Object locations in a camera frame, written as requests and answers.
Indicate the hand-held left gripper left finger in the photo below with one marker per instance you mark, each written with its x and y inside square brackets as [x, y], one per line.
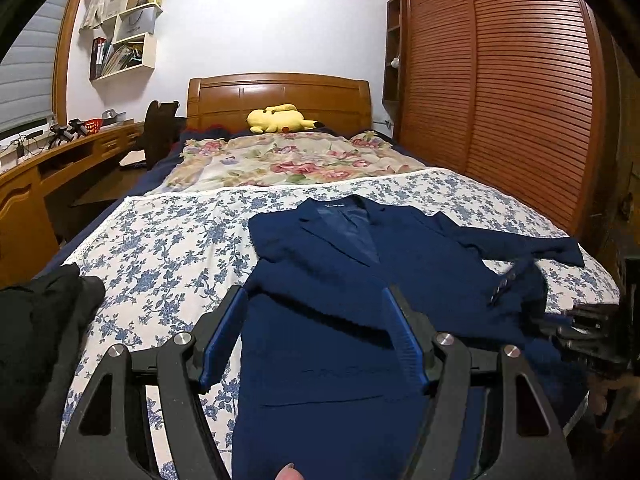
[222, 340]

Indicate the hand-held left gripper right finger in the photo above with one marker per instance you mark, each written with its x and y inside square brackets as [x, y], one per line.
[402, 335]

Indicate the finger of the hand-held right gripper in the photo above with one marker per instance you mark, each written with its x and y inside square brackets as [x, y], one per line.
[575, 340]
[592, 316]

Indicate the navy blue blazer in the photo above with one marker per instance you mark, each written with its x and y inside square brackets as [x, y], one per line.
[325, 320]

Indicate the person's right hand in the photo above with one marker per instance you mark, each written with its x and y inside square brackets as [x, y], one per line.
[612, 400]

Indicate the person's left hand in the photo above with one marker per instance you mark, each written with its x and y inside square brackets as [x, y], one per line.
[290, 472]

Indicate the blue floral blanket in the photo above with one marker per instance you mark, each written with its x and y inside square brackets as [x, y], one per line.
[165, 260]

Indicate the black garment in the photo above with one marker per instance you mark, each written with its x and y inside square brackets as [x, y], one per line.
[35, 340]

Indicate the pink floral quilt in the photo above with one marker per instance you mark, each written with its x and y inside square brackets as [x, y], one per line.
[280, 160]

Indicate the dark desk chair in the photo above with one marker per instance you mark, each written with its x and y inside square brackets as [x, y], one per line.
[157, 130]

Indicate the yellow plush toy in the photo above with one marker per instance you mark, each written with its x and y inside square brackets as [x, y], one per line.
[275, 119]

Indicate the wooden desk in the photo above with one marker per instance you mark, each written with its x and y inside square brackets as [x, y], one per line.
[25, 200]

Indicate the wooden louvered wardrobe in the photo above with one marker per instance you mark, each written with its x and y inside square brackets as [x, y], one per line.
[500, 85]

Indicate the red basket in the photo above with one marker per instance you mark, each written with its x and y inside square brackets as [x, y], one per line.
[93, 126]

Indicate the wooden headboard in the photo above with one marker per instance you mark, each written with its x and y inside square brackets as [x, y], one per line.
[280, 91]

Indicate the black device on desk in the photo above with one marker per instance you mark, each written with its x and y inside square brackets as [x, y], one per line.
[67, 130]

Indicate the white figurine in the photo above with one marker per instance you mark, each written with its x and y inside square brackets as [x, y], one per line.
[395, 62]

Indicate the row of books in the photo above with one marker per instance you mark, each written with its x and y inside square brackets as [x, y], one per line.
[112, 59]

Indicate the grey window blind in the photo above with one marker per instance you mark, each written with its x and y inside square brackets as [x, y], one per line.
[30, 75]

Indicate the white paper bag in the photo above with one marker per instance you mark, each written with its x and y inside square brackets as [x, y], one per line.
[136, 22]

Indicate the white wall shelf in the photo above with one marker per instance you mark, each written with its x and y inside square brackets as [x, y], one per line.
[145, 57]

